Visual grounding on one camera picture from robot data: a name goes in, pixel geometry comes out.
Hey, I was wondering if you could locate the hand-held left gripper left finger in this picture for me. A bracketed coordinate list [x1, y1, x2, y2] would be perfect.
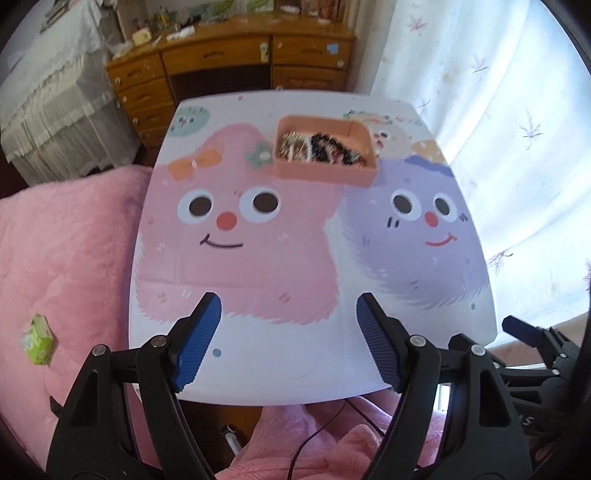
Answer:
[46, 292, 223, 480]

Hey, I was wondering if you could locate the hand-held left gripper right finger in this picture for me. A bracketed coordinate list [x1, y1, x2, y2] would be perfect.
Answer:
[356, 292, 535, 480]

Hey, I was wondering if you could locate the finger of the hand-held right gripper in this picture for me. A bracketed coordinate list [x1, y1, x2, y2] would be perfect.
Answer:
[502, 315, 583, 366]
[447, 333, 509, 384]

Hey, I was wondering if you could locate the pink plastic box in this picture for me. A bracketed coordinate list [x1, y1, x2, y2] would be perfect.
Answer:
[272, 115, 380, 188]

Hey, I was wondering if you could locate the white table leg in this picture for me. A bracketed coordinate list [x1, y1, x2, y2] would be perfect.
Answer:
[222, 425, 243, 457]

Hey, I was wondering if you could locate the pink fluffy blanket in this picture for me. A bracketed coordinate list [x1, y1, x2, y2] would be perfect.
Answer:
[0, 164, 450, 480]

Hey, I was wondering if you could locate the green paper packet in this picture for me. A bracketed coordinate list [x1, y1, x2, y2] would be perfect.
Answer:
[20, 314, 54, 367]

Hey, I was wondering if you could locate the white floral curtain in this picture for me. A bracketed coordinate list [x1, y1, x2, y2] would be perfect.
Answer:
[355, 0, 591, 354]

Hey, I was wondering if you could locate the wooden desk with drawers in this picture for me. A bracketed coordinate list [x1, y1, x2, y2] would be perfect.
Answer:
[105, 10, 357, 154]

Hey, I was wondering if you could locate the white lace cover cloth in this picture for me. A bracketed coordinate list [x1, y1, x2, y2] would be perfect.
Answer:
[0, 0, 142, 186]

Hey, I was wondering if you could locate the black cable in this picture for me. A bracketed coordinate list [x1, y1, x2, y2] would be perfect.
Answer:
[286, 397, 385, 480]

